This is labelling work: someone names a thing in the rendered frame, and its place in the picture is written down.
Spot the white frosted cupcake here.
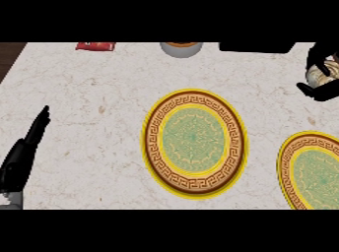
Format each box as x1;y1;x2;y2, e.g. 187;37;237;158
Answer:
305;58;339;89

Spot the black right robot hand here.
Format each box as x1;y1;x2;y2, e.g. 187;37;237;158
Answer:
296;41;339;102

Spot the yellow green patterned plate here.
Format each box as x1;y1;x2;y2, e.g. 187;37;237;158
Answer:
139;88;250;200
276;130;339;211

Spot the red packet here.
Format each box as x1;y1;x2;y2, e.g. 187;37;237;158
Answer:
74;41;119;52

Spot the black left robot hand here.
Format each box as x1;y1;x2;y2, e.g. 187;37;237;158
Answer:
0;104;52;198

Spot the grey cup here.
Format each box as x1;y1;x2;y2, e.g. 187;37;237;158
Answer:
159;41;206;59

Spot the black appliance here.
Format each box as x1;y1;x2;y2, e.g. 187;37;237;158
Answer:
218;41;298;54

